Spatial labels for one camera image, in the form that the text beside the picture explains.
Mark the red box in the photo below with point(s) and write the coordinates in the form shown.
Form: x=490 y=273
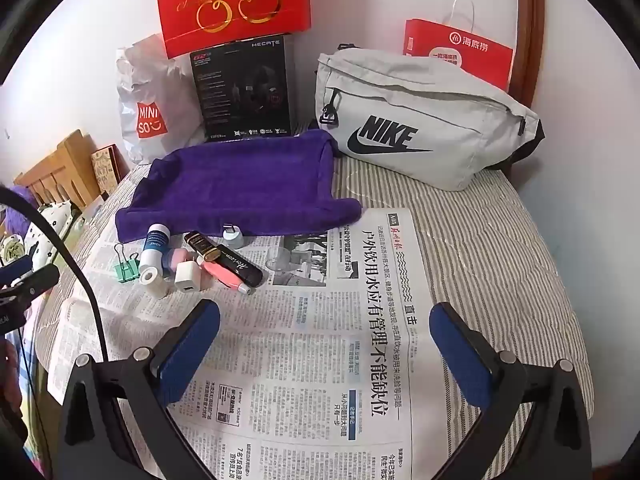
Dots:
x=480 y=55

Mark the small clear plastic clip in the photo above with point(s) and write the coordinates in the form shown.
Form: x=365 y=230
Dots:
x=232 y=236

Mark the white charger cube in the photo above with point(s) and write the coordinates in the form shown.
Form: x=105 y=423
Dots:
x=187 y=276

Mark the blue white bottle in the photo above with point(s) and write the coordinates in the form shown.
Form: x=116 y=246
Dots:
x=153 y=255

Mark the red gift bag gold cherries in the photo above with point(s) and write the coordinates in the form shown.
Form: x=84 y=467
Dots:
x=225 y=30

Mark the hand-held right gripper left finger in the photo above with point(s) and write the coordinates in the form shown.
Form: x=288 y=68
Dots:
x=190 y=350

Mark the person's left hand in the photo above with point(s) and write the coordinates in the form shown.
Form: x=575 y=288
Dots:
x=11 y=370

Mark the green binder clip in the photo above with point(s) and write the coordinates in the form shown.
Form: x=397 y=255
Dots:
x=127 y=272

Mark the black headset box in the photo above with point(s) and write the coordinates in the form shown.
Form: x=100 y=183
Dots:
x=225 y=100

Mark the striped bed sheet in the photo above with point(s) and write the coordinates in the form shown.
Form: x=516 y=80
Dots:
x=500 y=240

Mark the white polka dot cloth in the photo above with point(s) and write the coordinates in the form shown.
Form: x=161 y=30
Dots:
x=50 y=221

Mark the grey waist bag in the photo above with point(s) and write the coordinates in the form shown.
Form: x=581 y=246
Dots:
x=450 y=110

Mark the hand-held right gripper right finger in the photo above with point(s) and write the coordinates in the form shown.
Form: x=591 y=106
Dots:
x=460 y=355

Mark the purple fluffy toy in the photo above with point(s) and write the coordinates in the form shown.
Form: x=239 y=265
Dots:
x=14 y=220

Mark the patterned cardboard box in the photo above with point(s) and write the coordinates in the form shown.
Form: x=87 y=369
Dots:
x=107 y=170

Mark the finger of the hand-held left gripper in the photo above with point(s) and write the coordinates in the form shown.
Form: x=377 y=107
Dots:
x=37 y=281
x=12 y=266

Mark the pink tube white cap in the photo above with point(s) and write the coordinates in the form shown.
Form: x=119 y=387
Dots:
x=220 y=274

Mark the wooden door frame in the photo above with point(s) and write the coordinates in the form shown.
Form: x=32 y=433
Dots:
x=531 y=20

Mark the newspaper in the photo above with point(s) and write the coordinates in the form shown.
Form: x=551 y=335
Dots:
x=300 y=335

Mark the white plastic shopping bag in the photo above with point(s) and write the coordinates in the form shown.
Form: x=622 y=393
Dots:
x=165 y=85

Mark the purple towel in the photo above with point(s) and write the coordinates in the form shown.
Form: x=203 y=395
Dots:
x=240 y=185

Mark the black stick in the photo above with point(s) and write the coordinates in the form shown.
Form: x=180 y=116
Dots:
x=240 y=265

